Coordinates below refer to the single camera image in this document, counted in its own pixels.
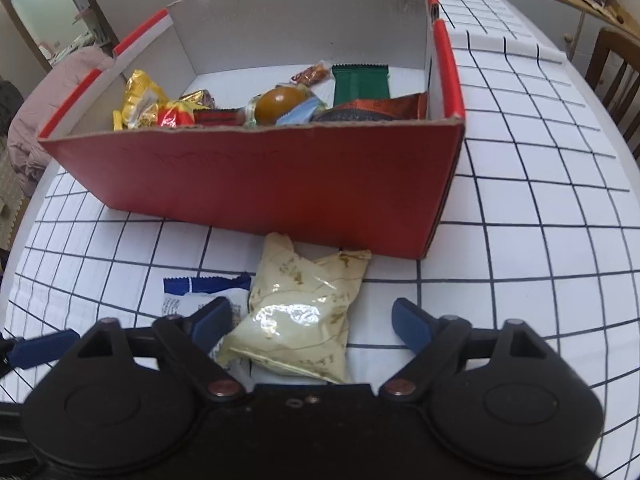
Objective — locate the dark red snack bag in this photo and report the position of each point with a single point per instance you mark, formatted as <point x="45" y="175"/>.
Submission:
<point x="411" y="107"/>

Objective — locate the red snack packet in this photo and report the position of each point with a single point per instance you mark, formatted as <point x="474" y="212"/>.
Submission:
<point x="181" y="112"/>

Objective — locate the checkered white tablecloth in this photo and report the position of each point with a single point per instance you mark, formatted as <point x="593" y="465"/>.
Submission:
<point x="541" y="223"/>

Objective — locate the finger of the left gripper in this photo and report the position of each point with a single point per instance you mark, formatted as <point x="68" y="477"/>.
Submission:
<point x="29" y="353"/>

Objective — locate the small orange cracker packet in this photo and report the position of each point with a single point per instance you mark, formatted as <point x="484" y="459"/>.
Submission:
<point x="313" y="74"/>

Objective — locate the red cardboard box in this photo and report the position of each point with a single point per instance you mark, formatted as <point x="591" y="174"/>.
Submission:
<point x="335" y="122"/>

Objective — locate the white blue biscuit packet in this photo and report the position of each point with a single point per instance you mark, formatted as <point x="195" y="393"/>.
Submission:
<point x="184" y="296"/>

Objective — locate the green snack bar packet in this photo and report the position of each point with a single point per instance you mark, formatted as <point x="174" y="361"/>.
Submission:
<point x="360" y="82"/>

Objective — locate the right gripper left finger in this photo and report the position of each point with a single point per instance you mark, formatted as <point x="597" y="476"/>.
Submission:
<point x="188" y="341"/>

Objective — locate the yellow chocolate snack packet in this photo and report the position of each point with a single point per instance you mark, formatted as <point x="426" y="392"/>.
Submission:
<point x="141" y="105"/>

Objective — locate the light blue snack packet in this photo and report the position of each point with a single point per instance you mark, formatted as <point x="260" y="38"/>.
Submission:
<point x="303" y="113"/>

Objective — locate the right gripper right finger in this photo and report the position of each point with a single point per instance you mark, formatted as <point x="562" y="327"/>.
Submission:
<point x="437" y="345"/>

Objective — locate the cream patterned snack bag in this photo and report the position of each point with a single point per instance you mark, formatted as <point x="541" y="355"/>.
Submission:
<point x="297" y="322"/>

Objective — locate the braised egg clear packet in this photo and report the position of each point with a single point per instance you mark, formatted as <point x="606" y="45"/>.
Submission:
<point x="265" y="109"/>

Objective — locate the wooden chair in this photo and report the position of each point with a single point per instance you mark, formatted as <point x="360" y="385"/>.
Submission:
<point x="614" y="65"/>

